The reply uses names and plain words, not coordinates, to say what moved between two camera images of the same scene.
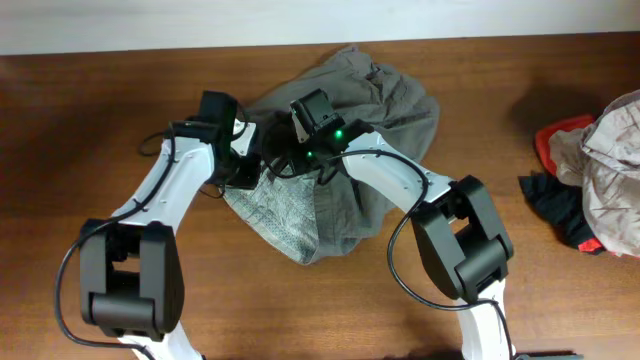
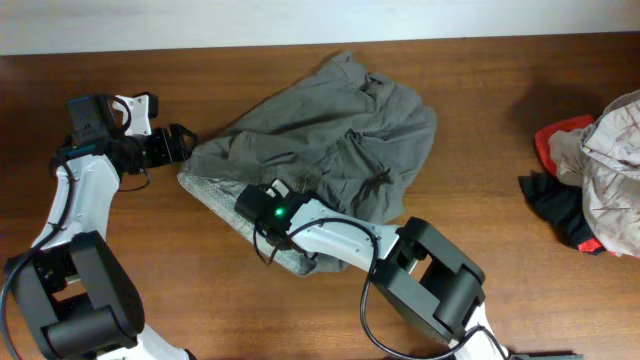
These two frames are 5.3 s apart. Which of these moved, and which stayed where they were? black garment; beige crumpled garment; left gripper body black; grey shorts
Moved: grey shorts; left gripper body black
Stayed: beige crumpled garment; black garment
